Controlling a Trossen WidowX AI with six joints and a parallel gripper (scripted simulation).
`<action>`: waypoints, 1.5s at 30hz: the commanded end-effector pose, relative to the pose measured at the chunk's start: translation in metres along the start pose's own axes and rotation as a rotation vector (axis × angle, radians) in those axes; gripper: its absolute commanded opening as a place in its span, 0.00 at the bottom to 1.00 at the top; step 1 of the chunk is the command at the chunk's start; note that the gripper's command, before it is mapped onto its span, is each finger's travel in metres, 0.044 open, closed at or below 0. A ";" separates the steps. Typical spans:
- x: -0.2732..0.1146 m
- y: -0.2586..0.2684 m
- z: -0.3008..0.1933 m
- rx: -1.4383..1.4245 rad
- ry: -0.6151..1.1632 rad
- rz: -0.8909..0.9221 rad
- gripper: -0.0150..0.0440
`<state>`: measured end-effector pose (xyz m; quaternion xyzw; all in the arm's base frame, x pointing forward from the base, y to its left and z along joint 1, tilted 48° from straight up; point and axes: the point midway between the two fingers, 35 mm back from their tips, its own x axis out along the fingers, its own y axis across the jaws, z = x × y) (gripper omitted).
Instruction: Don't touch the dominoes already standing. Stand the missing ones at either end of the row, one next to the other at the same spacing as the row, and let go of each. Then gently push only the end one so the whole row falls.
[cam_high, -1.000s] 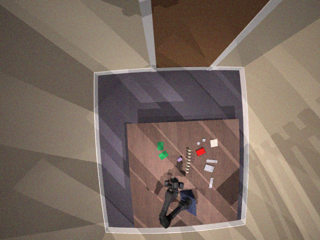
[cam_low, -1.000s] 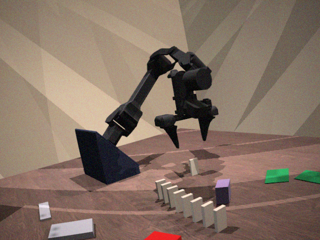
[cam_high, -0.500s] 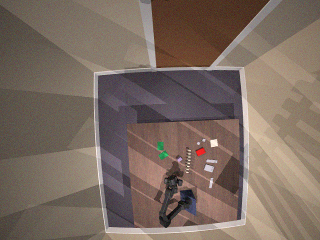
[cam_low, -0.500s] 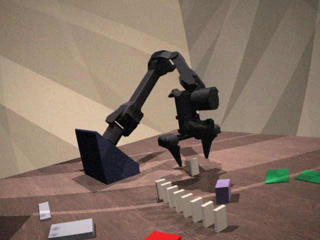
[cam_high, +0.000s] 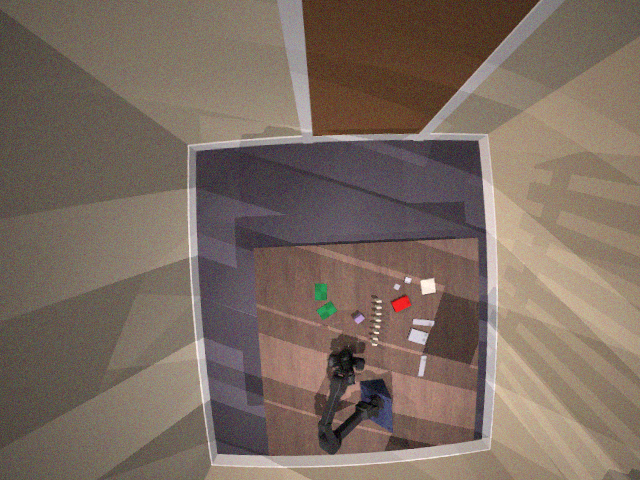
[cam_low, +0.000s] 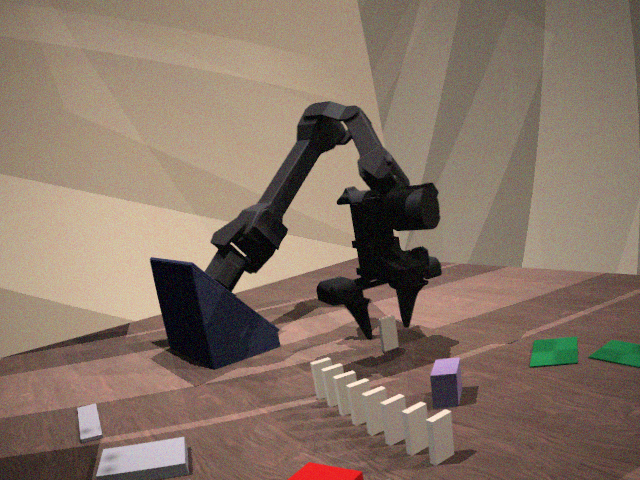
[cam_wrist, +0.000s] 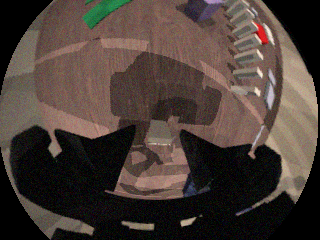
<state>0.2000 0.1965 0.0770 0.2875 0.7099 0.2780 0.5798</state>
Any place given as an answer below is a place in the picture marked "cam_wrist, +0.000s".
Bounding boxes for purple block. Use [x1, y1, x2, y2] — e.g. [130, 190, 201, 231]
[184, 0, 225, 23]

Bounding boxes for red flat block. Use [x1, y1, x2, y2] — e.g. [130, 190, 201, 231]
[253, 21, 268, 45]

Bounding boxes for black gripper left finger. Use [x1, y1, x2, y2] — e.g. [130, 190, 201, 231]
[53, 125, 136, 192]

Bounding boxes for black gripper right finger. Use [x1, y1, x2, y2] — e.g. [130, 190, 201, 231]
[180, 129, 253, 192]

